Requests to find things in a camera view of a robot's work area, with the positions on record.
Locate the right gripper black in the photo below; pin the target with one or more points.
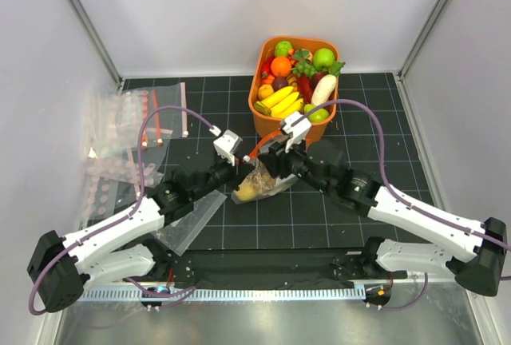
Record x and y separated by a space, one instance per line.
276 159

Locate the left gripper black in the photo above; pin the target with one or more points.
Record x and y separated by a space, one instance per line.
237 173

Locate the brown longan bunch toy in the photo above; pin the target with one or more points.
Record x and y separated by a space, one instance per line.
262 180

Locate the orange zipper clear bag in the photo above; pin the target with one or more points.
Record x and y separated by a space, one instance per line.
252 159

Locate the yellow lemon toy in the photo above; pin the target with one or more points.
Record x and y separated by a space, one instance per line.
246 192

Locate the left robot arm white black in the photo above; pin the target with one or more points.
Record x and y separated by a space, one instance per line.
120 225

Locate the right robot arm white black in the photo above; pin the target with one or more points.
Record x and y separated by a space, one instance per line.
468 251

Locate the blue zipper clear bag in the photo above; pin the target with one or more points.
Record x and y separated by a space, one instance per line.
179 235

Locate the red zipper clear bag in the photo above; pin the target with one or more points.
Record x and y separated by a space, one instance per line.
156 121

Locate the yellow banana bunch toy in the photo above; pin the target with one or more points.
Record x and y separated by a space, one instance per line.
281 103

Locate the green pear toy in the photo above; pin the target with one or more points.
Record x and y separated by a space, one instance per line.
318 115

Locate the small tangerine toy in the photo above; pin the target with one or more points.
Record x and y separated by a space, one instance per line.
265 91

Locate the red lobster toy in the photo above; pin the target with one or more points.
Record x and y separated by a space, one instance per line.
305 89

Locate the white radish toy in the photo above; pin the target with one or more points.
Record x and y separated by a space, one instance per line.
324 89

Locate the red chili toy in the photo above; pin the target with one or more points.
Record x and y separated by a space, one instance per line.
266 67

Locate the orange fruit toy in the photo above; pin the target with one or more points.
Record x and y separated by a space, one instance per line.
281 66

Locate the green grape bunch toy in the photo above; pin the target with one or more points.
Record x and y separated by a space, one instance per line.
304 68

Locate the black grid mat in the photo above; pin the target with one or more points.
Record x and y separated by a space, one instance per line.
300 217

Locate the green apple toy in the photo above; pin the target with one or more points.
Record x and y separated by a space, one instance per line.
323 59

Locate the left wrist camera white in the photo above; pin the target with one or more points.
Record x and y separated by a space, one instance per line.
226 144

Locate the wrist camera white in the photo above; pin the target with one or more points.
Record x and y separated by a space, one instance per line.
295 128
226 144

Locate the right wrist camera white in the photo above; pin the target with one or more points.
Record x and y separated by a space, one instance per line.
295 128

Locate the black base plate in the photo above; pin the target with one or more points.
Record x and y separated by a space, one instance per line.
270 268

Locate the grey slotted cable duct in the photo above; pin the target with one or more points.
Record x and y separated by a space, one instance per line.
129 293

